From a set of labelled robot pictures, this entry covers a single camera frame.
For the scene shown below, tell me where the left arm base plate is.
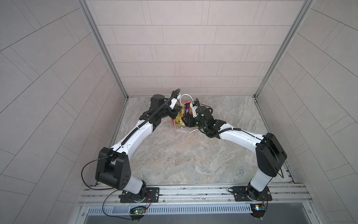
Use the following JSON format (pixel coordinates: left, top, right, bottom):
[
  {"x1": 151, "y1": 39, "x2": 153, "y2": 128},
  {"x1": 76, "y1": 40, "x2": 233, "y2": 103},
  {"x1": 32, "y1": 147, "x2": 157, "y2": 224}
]
[{"x1": 118, "y1": 187, "x2": 159, "y2": 203}]

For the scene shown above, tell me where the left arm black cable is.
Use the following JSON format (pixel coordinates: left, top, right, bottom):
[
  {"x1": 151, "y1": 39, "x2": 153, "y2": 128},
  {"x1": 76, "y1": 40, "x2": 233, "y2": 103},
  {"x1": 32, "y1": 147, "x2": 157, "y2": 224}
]
[{"x1": 81, "y1": 89, "x2": 181, "y2": 191}]

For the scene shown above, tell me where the left circuit board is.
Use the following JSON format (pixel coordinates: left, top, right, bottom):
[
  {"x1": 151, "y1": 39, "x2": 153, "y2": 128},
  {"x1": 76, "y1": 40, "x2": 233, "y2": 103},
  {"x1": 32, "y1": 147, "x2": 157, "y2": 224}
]
[{"x1": 130, "y1": 206, "x2": 146, "y2": 215}]

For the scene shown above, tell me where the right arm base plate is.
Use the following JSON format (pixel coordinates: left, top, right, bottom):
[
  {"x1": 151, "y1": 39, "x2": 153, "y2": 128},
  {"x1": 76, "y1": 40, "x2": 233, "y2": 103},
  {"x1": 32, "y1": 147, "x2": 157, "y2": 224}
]
[{"x1": 228, "y1": 185, "x2": 272, "y2": 202}]

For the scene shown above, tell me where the aluminium mounting rail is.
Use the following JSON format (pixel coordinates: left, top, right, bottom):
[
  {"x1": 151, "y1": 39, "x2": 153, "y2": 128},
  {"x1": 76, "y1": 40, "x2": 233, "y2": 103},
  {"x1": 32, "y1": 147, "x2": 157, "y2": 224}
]
[{"x1": 78, "y1": 183, "x2": 312, "y2": 206}]

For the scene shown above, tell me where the yellow snack packet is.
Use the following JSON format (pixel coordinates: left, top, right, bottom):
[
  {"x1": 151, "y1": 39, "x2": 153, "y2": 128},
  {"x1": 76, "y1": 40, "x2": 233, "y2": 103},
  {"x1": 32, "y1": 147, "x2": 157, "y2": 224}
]
[{"x1": 174, "y1": 105, "x2": 185, "y2": 126}]

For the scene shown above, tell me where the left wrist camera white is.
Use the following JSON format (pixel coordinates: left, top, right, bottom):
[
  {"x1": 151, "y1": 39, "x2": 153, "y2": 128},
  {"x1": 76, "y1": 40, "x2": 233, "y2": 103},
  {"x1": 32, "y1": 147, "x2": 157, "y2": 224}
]
[{"x1": 169, "y1": 98, "x2": 180, "y2": 111}]

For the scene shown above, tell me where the purple snack packet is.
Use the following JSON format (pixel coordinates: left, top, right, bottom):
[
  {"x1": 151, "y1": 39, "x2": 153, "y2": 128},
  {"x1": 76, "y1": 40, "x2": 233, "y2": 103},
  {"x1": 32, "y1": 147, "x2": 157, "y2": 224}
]
[{"x1": 185, "y1": 104, "x2": 192, "y2": 116}]

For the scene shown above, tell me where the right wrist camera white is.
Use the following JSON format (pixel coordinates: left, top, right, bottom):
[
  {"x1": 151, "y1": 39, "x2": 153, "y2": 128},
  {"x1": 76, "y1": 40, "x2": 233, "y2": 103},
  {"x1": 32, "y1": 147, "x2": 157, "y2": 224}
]
[{"x1": 190, "y1": 101, "x2": 198, "y2": 118}]

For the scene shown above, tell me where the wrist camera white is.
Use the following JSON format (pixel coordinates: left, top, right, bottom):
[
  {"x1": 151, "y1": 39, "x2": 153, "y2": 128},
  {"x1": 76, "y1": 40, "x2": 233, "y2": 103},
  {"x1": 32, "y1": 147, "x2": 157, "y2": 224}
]
[
  {"x1": 190, "y1": 101, "x2": 198, "y2": 118},
  {"x1": 169, "y1": 98, "x2": 180, "y2": 111}
]

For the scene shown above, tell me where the circuit board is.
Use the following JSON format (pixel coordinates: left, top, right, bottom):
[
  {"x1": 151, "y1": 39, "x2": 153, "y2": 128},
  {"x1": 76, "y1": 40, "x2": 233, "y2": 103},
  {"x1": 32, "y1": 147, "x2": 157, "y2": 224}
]
[
  {"x1": 130, "y1": 206, "x2": 146, "y2": 215},
  {"x1": 250, "y1": 204, "x2": 266, "y2": 218}
]

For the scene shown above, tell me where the right circuit board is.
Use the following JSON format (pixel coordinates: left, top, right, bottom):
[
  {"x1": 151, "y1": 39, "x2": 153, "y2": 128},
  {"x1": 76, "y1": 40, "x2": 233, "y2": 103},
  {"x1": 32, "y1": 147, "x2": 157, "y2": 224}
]
[{"x1": 250, "y1": 204, "x2": 266, "y2": 218}]

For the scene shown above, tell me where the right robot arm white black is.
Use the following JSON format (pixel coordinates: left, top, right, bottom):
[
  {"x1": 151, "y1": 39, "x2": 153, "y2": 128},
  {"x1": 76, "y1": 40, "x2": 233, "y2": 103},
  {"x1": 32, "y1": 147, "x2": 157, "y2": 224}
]
[{"x1": 182, "y1": 100, "x2": 287, "y2": 201}]

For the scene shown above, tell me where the red paper gift bag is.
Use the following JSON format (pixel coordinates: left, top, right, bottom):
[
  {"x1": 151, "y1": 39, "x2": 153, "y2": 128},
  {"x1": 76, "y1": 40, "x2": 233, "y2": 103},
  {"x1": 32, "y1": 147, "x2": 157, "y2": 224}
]
[{"x1": 172, "y1": 94, "x2": 199, "y2": 134}]

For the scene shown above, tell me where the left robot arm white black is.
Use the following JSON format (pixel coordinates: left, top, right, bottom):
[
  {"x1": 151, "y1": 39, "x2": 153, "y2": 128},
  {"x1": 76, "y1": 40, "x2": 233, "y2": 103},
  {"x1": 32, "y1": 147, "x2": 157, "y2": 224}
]
[{"x1": 95, "y1": 89, "x2": 180, "y2": 201}]

